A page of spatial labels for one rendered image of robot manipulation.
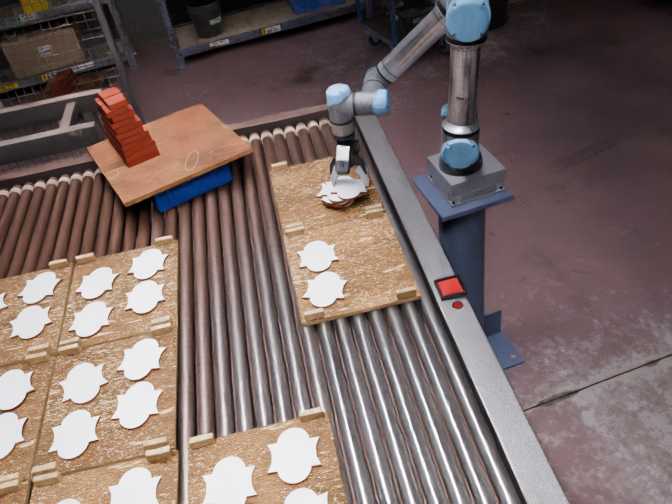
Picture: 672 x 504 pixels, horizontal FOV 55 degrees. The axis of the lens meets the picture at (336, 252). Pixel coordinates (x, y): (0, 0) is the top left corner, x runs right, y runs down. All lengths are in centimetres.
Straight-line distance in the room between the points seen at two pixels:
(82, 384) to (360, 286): 81
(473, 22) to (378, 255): 72
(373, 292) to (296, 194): 59
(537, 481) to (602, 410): 130
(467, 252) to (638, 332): 97
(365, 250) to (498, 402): 66
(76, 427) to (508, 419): 107
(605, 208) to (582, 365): 110
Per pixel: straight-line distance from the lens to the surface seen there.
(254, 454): 161
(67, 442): 181
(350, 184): 221
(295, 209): 225
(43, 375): 202
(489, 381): 169
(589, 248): 348
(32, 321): 219
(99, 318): 208
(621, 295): 326
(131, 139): 251
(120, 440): 176
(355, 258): 200
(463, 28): 187
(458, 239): 242
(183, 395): 180
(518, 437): 160
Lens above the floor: 225
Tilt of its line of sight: 40 degrees down
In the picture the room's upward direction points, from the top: 10 degrees counter-clockwise
